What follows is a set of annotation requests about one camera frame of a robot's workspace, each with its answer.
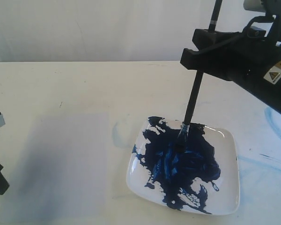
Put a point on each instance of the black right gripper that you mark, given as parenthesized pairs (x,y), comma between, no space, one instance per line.
(253,61)

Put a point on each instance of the black paintbrush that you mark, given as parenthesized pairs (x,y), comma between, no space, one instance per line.
(182,137)

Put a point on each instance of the white sheet of paper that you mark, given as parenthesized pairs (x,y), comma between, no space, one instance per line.
(61,172)

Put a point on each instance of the white square paint plate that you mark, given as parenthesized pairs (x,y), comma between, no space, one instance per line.
(203,178)

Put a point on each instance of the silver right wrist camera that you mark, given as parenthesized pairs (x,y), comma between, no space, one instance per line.
(256,5)

